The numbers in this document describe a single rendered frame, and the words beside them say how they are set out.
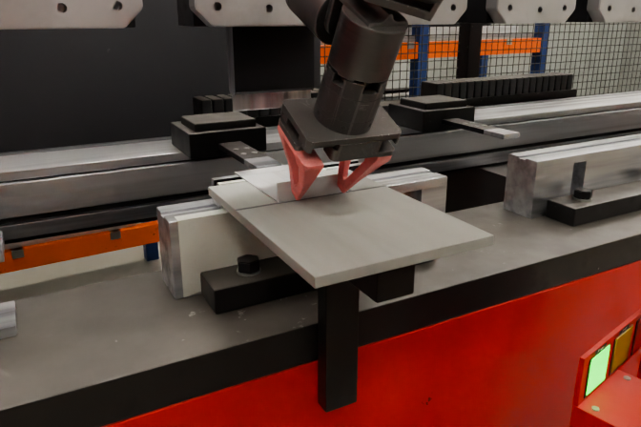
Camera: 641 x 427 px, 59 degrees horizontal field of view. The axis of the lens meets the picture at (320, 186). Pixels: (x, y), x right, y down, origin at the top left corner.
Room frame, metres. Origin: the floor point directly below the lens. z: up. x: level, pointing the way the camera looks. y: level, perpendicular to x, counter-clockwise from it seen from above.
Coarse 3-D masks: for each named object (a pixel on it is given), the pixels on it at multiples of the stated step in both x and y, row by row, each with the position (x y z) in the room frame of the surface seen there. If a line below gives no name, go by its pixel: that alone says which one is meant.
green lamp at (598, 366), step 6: (606, 348) 0.55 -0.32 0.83; (600, 354) 0.54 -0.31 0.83; (606, 354) 0.55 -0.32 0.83; (594, 360) 0.53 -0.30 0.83; (600, 360) 0.54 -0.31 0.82; (606, 360) 0.55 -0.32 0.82; (594, 366) 0.54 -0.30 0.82; (600, 366) 0.55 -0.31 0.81; (606, 366) 0.56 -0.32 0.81; (594, 372) 0.54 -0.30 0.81; (600, 372) 0.55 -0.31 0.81; (594, 378) 0.54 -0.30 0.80; (600, 378) 0.55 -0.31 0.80; (588, 384) 0.53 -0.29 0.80; (594, 384) 0.54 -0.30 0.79; (588, 390) 0.53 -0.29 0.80
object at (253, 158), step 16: (224, 112) 0.91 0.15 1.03; (240, 112) 0.91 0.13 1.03; (176, 128) 0.86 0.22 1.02; (192, 128) 0.83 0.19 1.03; (208, 128) 0.82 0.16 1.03; (224, 128) 0.84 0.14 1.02; (240, 128) 0.85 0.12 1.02; (256, 128) 0.85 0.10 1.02; (176, 144) 0.87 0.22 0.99; (192, 144) 0.80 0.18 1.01; (208, 144) 0.81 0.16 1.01; (224, 144) 0.81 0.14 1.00; (240, 144) 0.81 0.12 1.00; (256, 144) 0.85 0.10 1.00; (240, 160) 0.74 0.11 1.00; (256, 160) 0.72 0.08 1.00; (272, 160) 0.72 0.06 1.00
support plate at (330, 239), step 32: (224, 192) 0.60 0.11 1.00; (256, 192) 0.60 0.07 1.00; (352, 192) 0.60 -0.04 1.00; (384, 192) 0.60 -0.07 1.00; (256, 224) 0.50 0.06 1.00; (288, 224) 0.50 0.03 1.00; (320, 224) 0.50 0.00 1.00; (352, 224) 0.50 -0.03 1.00; (384, 224) 0.50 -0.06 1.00; (416, 224) 0.50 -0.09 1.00; (448, 224) 0.50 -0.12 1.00; (288, 256) 0.43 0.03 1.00; (320, 256) 0.42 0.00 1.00; (352, 256) 0.42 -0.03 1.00; (384, 256) 0.42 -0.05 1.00; (416, 256) 0.43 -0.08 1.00
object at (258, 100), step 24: (240, 48) 0.65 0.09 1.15; (264, 48) 0.66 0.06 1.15; (288, 48) 0.68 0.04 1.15; (312, 48) 0.69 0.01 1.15; (240, 72) 0.65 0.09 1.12; (264, 72) 0.66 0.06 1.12; (288, 72) 0.68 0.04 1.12; (312, 72) 0.69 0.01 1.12; (240, 96) 0.66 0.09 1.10; (264, 96) 0.67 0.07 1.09; (288, 96) 0.68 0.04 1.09
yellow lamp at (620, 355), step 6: (630, 330) 0.59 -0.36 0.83; (624, 336) 0.58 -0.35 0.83; (630, 336) 0.60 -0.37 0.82; (618, 342) 0.57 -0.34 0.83; (624, 342) 0.59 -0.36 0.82; (630, 342) 0.60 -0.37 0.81; (618, 348) 0.58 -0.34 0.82; (624, 348) 0.59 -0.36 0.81; (618, 354) 0.58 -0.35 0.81; (624, 354) 0.59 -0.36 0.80; (612, 360) 0.57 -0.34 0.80; (618, 360) 0.58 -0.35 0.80; (624, 360) 0.59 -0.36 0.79; (612, 366) 0.57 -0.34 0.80; (618, 366) 0.58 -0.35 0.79
